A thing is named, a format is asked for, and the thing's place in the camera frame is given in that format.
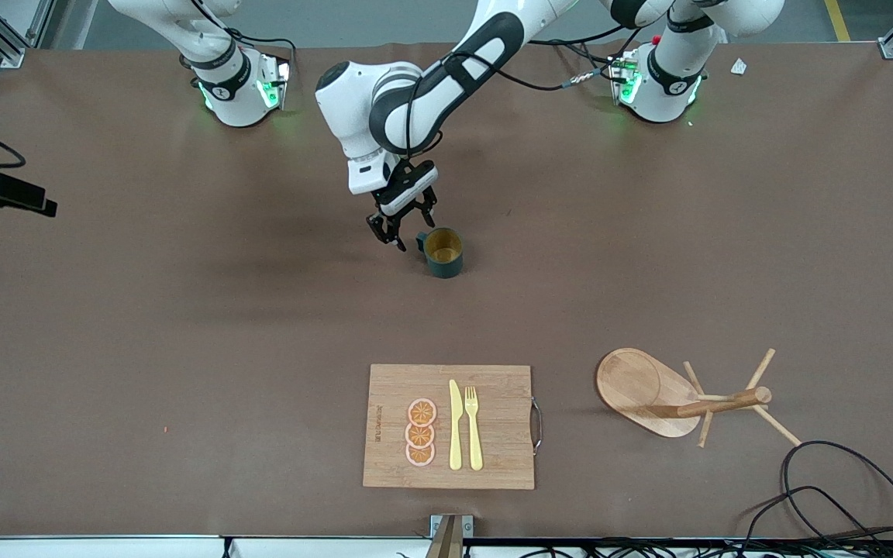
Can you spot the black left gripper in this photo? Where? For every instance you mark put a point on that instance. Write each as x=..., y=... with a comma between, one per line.
x=398, y=218

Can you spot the yellow plastic knife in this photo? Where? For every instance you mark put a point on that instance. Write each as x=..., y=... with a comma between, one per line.
x=455, y=434

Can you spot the metal bracket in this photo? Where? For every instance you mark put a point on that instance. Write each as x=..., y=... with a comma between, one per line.
x=467, y=525

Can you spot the yellow plastic fork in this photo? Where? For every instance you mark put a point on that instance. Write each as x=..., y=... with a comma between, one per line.
x=474, y=434

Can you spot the dark teal cup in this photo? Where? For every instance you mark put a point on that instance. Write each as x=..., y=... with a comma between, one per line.
x=446, y=269

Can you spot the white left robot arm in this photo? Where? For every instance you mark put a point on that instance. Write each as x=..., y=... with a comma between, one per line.
x=353, y=101

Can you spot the bamboo cutting board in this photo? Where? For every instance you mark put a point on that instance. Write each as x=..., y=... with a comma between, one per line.
x=493, y=465

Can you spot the wooden mug rack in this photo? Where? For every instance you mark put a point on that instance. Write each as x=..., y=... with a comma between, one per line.
x=636, y=387

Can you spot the white paper scrap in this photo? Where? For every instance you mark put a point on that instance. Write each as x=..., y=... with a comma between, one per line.
x=739, y=67

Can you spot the orange slice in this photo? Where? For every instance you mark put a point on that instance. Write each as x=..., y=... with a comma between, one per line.
x=419, y=436
x=422, y=411

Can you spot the brown camera post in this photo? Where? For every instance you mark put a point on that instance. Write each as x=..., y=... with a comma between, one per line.
x=446, y=542

